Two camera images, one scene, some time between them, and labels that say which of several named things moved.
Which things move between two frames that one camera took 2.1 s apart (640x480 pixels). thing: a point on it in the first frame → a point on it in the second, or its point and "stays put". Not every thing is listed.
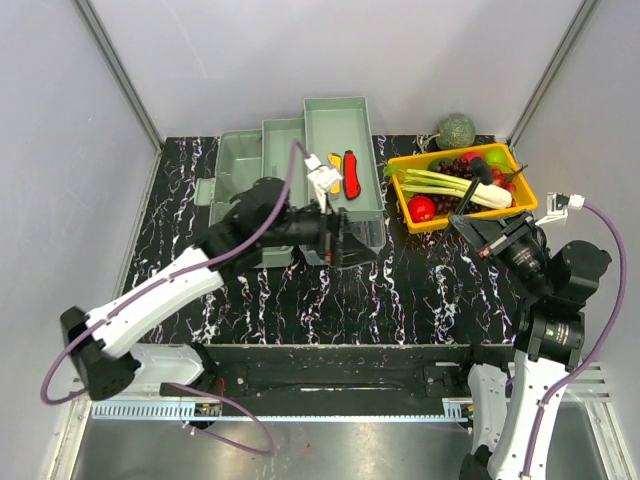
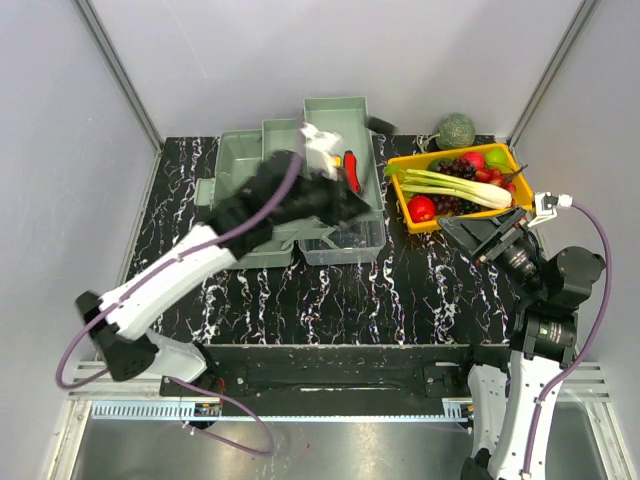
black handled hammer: [481, 172] → [381, 125]
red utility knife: [351, 181] stays put
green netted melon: [456, 131] stays put
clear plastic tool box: [336, 138] stays put
